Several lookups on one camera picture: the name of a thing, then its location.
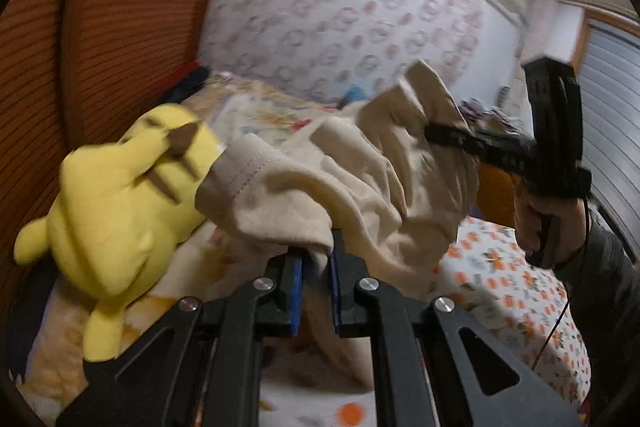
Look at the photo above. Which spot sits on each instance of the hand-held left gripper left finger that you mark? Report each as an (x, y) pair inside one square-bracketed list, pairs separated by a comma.
[(296, 297)]

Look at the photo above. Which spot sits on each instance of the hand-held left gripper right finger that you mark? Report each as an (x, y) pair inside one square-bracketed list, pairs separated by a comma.
[(334, 297)]

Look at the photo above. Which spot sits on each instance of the wooden window frame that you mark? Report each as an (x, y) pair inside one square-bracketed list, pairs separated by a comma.
[(580, 37)]

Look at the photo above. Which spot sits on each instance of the brown slatted wooden wardrobe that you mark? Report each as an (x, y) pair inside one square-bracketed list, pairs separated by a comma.
[(125, 7)]

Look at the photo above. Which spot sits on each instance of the person's right hand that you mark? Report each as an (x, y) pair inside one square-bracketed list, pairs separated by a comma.
[(570, 232)]

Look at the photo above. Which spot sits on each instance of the sheer circle-patterned curtain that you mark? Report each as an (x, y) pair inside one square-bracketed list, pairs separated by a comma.
[(325, 7)]

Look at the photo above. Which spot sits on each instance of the blue cloth item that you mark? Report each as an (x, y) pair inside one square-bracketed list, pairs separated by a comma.
[(355, 94)]

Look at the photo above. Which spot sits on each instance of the beige printed t-shirt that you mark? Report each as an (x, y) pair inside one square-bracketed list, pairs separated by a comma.
[(360, 187)]

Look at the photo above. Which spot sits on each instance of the wooden sideboard cabinet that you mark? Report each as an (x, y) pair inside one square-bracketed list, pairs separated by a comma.
[(495, 197)]

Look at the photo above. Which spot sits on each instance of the yellow plush toy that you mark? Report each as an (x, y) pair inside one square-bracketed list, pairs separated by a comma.
[(110, 217)]

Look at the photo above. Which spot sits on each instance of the orange fruit print bedsheet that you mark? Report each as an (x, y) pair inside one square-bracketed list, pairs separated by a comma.
[(500, 287)]

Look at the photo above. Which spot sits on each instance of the dark blue blanket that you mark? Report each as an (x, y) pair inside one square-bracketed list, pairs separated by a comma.
[(187, 82)]

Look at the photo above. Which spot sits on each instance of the floral blanket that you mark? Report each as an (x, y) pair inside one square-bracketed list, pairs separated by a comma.
[(250, 107)]

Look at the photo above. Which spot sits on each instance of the grey striped window blind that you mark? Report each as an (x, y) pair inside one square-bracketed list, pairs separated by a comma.
[(615, 107)]

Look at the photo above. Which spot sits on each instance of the person's right forearm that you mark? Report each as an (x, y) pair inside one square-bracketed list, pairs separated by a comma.
[(605, 287)]

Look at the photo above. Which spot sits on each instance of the beige tied drape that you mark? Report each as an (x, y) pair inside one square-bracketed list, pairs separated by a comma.
[(540, 27)]

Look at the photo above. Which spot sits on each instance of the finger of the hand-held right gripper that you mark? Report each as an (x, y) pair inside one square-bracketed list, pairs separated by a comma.
[(450, 138)]

